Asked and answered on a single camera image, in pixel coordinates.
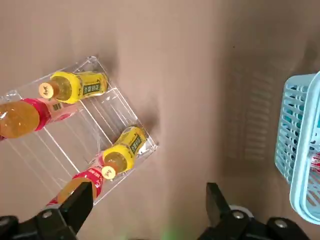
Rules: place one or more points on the red cola bottle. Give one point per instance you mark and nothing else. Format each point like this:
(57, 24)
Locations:
(316, 160)

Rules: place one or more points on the orange tea bottle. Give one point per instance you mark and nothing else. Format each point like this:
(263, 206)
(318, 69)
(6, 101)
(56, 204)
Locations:
(87, 175)
(22, 120)

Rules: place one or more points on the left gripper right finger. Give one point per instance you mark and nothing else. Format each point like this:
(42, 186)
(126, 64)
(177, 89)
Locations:
(237, 227)

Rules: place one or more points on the teal chips bag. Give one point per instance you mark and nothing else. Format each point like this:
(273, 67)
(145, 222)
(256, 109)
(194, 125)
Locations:
(288, 118)

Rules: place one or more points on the light blue plastic basket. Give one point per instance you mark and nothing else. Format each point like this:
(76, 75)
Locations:
(302, 175)

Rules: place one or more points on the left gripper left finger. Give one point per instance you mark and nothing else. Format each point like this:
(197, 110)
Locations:
(50, 225)

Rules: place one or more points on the clear acrylic bottle tray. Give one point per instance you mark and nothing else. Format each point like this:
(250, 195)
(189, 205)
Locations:
(105, 112)

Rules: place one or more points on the yellow tea bottle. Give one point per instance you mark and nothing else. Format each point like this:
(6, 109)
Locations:
(85, 86)
(125, 150)

